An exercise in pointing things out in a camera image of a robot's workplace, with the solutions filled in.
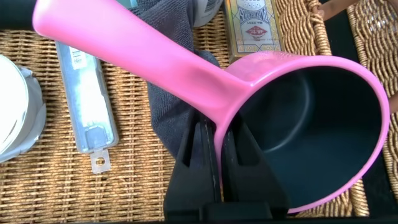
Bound small playing card box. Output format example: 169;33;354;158
223;0;285;65

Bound clear plastic toothbrush case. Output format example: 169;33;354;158
55;41;120;175

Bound grey towel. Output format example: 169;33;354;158
129;0;222;159

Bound white round container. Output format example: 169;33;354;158
0;54;47;164

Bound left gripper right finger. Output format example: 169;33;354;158
221;114;290;218

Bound woven wicker basket brown handles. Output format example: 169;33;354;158
346;0;398;202
0;0;371;223

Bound white shampoo bottle blue cap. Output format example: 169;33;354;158
192;0;224;29

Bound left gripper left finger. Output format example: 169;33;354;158
163;108;223;219

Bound pink saucepan dark inside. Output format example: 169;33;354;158
32;0;391;215

